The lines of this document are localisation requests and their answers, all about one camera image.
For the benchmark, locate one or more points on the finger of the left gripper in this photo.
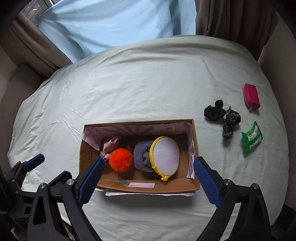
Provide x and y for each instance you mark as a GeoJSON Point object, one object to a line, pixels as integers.
{"type": "Point", "coordinates": [58, 181]}
{"type": "Point", "coordinates": [19, 171]}

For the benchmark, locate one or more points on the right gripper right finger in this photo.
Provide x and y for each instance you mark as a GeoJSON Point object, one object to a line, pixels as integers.
{"type": "Point", "coordinates": [252, 222]}

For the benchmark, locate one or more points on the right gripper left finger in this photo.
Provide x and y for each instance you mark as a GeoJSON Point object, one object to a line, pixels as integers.
{"type": "Point", "coordinates": [77, 192]}

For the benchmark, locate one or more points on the orange fluffy plush fruit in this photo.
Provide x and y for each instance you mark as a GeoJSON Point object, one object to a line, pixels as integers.
{"type": "Point", "coordinates": [120, 160]}

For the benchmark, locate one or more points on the grey fluffy plush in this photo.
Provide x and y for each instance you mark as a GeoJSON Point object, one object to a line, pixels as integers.
{"type": "Point", "coordinates": [141, 157]}

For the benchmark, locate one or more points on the yellow rimmed round mesh pad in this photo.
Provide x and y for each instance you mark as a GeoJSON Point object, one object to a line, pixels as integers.
{"type": "Point", "coordinates": [164, 156]}

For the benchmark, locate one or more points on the magenta zip pouch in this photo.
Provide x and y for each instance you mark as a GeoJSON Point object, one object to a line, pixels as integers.
{"type": "Point", "coordinates": [250, 95]}

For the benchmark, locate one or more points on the pink plush toy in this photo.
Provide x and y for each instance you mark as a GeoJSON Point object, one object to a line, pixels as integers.
{"type": "Point", "coordinates": [110, 146]}

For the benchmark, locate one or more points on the green wet wipes pack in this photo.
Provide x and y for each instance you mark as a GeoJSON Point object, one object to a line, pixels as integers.
{"type": "Point", "coordinates": [251, 138]}

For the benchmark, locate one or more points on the pale green bed sheet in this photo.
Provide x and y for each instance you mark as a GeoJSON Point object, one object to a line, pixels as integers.
{"type": "Point", "coordinates": [164, 79]}

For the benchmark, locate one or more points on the brown cardboard box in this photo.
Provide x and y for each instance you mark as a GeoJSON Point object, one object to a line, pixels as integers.
{"type": "Point", "coordinates": [135, 181]}

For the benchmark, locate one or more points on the black patterned scrunchie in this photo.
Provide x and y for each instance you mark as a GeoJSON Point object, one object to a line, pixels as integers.
{"type": "Point", "coordinates": [232, 119]}

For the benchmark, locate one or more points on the brown left curtain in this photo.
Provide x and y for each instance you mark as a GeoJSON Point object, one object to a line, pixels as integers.
{"type": "Point", "coordinates": [36, 48]}

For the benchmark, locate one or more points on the brown curtain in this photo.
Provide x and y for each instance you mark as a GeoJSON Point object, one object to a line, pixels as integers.
{"type": "Point", "coordinates": [36, 48]}
{"type": "Point", "coordinates": [248, 23]}

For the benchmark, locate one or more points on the light blue hanging sheet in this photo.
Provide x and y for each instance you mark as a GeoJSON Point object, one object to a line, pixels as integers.
{"type": "Point", "coordinates": [83, 28]}

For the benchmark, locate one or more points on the brown right curtain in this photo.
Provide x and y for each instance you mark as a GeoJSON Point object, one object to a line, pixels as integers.
{"type": "Point", "coordinates": [248, 23]}

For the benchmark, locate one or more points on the window frame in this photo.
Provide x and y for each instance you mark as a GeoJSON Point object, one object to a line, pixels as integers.
{"type": "Point", "coordinates": [35, 8]}

